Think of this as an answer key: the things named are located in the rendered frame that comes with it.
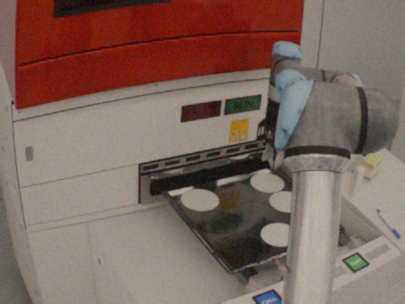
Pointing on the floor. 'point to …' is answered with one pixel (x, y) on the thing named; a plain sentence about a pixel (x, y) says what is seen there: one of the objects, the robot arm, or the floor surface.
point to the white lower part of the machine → (51, 256)
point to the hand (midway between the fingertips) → (275, 163)
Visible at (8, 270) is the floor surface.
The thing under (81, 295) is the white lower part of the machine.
